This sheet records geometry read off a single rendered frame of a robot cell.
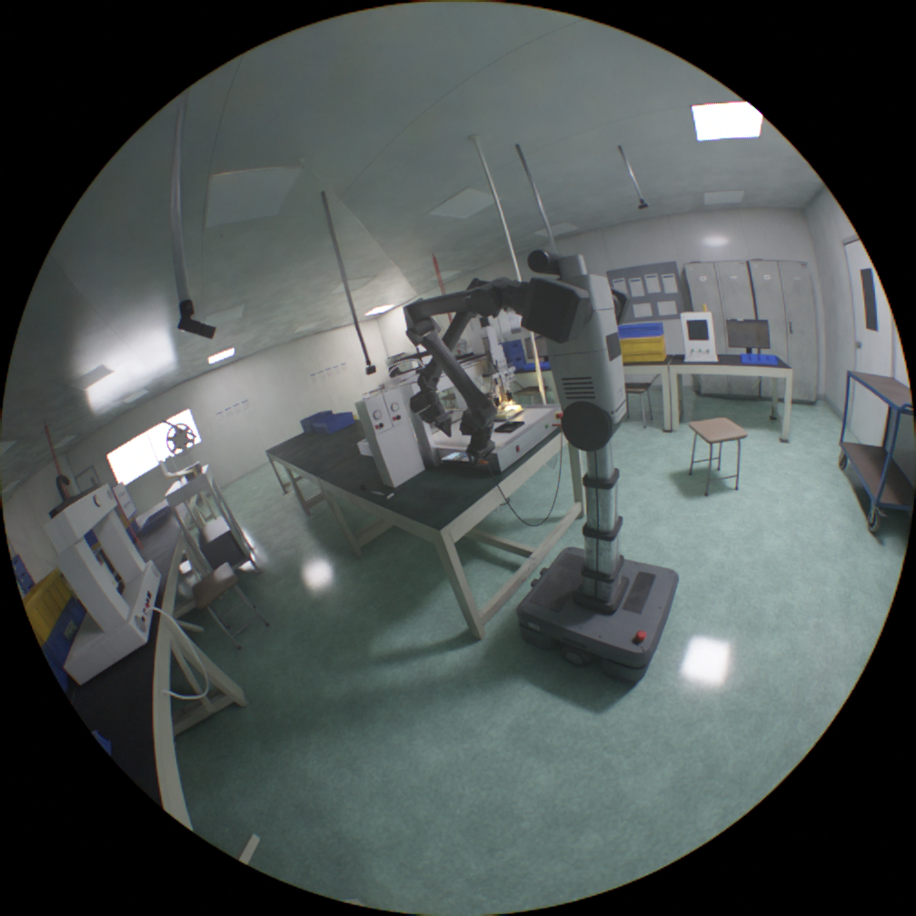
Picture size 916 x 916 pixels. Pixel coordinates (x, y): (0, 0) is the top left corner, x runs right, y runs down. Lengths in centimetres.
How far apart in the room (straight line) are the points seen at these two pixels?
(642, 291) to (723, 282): 139
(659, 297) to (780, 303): 194
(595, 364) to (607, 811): 147
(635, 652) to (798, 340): 453
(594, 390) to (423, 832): 163
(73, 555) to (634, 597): 235
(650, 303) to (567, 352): 455
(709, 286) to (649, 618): 426
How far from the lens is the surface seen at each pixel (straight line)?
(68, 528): 159
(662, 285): 532
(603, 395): 86
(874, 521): 282
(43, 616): 238
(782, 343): 502
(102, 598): 165
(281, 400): 847
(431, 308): 98
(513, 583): 170
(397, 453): 160
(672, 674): 155
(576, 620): 136
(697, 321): 367
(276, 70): 171
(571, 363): 85
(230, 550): 321
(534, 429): 162
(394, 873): 151
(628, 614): 138
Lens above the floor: 137
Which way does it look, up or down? 21 degrees down
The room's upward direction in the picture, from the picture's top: 16 degrees counter-clockwise
